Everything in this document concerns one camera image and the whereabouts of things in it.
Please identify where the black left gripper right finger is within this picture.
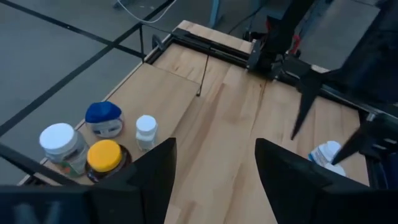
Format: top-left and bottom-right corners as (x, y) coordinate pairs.
(254, 138), (398, 224)

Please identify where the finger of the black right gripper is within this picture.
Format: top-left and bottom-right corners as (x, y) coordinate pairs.
(331, 124), (383, 166)
(290, 70), (326, 141)

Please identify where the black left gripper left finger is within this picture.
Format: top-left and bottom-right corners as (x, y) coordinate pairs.
(90, 138), (178, 224)

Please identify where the white bottle with blue label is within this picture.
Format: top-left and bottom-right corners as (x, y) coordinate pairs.
(307, 140), (346, 177)

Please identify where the brown bottle with yellow cap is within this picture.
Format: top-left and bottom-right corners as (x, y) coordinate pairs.
(85, 139), (133, 184)

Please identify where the white medicine bottle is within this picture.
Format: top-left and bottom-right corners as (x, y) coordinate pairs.
(135, 114), (159, 152)

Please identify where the clear bottle with blue cap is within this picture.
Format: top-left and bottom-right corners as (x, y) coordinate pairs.
(84, 101), (125, 139)

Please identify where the clear bottle wide white cap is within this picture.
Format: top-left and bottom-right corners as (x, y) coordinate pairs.
(39, 123), (91, 178)

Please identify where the wooden shelf with black frame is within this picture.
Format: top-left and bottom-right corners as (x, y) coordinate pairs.
(0, 23), (211, 187)

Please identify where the black aluminium table frame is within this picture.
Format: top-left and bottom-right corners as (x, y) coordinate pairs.
(146, 27), (398, 190)

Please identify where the white cable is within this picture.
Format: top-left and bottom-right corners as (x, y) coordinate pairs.
(117, 0), (178, 24)

